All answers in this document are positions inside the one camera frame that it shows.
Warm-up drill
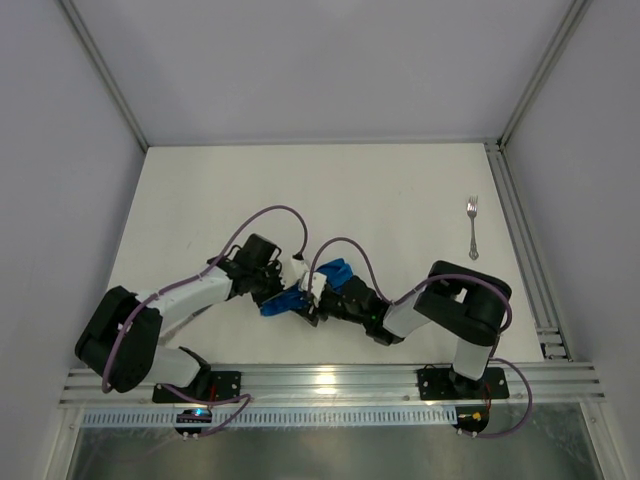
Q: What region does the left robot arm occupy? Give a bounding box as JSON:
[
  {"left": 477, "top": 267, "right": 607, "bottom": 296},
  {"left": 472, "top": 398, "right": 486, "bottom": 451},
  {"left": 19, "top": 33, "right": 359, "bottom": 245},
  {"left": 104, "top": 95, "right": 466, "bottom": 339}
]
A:
[{"left": 75, "top": 234, "right": 282, "bottom": 399}]

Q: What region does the controller board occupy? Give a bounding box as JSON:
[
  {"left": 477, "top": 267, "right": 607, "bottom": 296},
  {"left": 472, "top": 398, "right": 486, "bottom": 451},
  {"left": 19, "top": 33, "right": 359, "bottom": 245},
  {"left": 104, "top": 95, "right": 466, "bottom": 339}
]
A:
[
  {"left": 174, "top": 407, "right": 212, "bottom": 437},
  {"left": 453, "top": 407, "right": 490, "bottom": 437}
]

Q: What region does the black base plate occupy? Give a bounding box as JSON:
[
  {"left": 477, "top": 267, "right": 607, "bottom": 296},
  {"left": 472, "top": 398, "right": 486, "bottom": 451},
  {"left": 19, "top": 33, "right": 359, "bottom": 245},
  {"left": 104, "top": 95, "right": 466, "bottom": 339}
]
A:
[
  {"left": 152, "top": 369, "right": 242, "bottom": 404},
  {"left": 416, "top": 365, "right": 510, "bottom": 401}
]

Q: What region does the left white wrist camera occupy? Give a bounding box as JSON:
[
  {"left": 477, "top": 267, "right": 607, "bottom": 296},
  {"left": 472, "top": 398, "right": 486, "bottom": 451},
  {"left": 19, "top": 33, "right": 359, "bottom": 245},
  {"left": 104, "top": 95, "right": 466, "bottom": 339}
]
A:
[{"left": 280, "top": 256, "right": 309, "bottom": 290}]

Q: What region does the aluminium frame post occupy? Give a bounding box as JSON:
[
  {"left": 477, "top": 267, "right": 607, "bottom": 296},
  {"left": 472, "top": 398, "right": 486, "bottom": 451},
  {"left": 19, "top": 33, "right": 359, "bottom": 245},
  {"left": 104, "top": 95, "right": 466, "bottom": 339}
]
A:
[
  {"left": 498, "top": 0, "right": 592, "bottom": 150},
  {"left": 56, "top": 0, "right": 150, "bottom": 153}
]

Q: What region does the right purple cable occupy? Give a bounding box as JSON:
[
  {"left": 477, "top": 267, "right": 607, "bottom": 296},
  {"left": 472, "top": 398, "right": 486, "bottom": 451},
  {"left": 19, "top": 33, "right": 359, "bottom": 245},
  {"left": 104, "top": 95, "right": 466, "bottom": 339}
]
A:
[{"left": 308, "top": 237, "right": 533, "bottom": 439}]

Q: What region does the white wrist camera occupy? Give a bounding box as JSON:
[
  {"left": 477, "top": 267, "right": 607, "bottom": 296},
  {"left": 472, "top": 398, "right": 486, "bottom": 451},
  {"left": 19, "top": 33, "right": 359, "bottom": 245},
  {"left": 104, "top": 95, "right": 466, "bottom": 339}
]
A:
[
  {"left": 280, "top": 256, "right": 309, "bottom": 290},
  {"left": 299, "top": 272, "right": 327, "bottom": 306}
]

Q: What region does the purple cable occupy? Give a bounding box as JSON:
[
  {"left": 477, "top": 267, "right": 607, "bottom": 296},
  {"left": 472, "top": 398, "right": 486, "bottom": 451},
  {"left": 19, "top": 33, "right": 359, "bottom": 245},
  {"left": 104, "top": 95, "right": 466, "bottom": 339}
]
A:
[
  {"left": 101, "top": 205, "right": 309, "bottom": 435},
  {"left": 308, "top": 237, "right": 533, "bottom": 439}
]

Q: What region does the left aluminium frame post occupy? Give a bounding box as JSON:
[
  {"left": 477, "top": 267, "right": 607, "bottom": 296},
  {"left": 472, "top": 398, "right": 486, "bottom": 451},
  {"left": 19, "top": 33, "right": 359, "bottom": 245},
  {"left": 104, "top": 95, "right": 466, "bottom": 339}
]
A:
[{"left": 56, "top": 0, "right": 150, "bottom": 153}]

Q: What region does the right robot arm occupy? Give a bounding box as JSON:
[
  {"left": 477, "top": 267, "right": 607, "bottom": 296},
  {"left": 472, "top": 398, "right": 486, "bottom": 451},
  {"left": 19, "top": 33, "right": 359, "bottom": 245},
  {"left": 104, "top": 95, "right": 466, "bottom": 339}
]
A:
[{"left": 294, "top": 260, "right": 512, "bottom": 399}]

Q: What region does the right aluminium frame post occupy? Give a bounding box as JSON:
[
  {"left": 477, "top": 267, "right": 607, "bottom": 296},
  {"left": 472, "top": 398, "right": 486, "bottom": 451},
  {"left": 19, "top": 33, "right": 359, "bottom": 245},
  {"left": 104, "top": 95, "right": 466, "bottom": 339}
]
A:
[{"left": 498, "top": 0, "right": 592, "bottom": 150}]

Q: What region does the left controller board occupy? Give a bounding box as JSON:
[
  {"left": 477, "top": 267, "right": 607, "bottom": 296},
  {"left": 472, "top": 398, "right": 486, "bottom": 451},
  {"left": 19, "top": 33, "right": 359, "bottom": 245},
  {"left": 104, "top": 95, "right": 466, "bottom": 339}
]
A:
[{"left": 174, "top": 407, "right": 212, "bottom": 437}]

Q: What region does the silver table knife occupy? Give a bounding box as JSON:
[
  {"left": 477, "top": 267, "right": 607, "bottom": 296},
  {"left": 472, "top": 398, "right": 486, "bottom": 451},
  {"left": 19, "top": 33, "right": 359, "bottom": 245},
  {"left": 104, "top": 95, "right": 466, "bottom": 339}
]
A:
[{"left": 158, "top": 306, "right": 209, "bottom": 346}]

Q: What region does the right side aluminium rail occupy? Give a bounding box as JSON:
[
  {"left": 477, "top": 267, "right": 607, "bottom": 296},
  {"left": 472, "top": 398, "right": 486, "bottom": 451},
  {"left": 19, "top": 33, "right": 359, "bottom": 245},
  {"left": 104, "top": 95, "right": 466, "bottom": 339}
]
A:
[{"left": 484, "top": 140, "right": 573, "bottom": 362}]

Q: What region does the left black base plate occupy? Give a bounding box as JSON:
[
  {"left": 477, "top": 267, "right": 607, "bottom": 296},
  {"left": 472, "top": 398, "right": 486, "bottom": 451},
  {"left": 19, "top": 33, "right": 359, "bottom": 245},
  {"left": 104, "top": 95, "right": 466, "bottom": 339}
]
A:
[{"left": 152, "top": 369, "right": 242, "bottom": 404}]

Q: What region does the slotted grey cable duct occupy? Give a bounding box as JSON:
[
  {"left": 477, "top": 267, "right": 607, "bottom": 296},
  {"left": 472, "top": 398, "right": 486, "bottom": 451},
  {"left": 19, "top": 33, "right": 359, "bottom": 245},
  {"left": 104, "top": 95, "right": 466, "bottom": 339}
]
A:
[{"left": 80, "top": 405, "right": 455, "bottom": 428}]

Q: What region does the right controller board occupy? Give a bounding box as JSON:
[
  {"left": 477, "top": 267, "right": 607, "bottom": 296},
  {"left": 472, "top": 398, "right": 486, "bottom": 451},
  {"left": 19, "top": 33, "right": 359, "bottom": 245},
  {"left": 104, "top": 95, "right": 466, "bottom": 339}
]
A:
[{"left": 453, "top": 407, "right": 490, "bottom": 437}]

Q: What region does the silver fork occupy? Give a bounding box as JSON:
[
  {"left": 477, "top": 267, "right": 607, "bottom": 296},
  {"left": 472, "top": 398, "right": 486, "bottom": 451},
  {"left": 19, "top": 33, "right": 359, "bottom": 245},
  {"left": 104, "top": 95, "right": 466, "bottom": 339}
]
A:
[{"left": 466, "top": 196, "right": 479, "bottom": 261}]

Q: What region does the blue cloth napkin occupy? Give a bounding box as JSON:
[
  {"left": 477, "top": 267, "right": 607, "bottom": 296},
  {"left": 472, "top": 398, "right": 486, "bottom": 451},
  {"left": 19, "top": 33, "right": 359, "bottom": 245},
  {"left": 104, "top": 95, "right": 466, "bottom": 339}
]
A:
[{"left": 260, "top": 258, "right": 354, "bottom": 317}]

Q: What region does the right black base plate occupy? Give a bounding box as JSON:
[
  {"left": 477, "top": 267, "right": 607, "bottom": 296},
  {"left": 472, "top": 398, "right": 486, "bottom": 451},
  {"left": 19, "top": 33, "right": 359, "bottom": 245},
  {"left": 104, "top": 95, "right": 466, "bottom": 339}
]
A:
[{"left": 416, "top": 365, "right": 510, "bottom": 401}]

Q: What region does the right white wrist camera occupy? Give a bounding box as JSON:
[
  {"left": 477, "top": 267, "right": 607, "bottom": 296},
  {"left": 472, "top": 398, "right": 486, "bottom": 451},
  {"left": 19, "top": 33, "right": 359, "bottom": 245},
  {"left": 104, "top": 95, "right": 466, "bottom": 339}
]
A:
[{"left": 299, "top": 272, "right": 327, "bottom": 306}]

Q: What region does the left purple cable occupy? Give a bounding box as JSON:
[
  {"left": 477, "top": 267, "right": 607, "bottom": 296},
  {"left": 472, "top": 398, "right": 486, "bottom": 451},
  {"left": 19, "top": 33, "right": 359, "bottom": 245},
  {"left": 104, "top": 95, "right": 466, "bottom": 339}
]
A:
[{"left": 101, "top": 205, "right": 309, "bottom": 435}]

